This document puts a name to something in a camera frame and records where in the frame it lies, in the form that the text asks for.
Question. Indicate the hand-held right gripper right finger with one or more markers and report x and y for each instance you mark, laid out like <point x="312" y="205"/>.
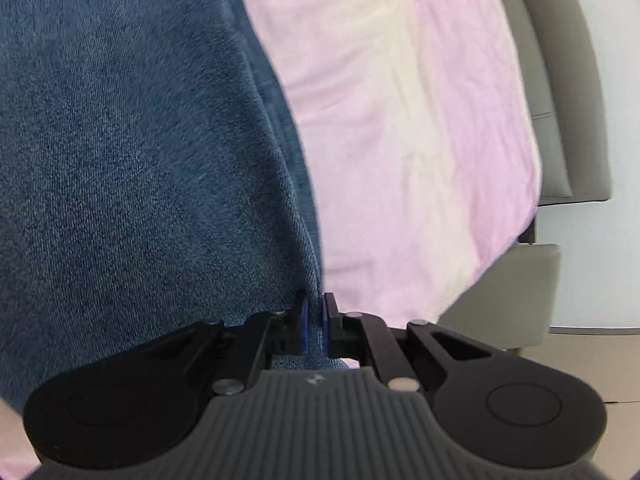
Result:
<point x="328" y="321"/>

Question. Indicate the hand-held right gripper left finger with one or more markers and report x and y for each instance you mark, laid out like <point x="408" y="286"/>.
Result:
<point x="303" y="321"/>

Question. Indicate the blue denim pants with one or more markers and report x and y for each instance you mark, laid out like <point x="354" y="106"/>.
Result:
<point x="125" y="160"/>

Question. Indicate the pink bed sheet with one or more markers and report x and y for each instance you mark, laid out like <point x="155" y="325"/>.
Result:
<point x="375" y="160"/>

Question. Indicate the grey padded chair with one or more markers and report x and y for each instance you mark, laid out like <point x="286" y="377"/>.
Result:
<point x="515" y="295"/>

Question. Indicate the grey padded headboard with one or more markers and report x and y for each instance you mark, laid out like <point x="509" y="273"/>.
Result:
<point x="560" y="110"/>

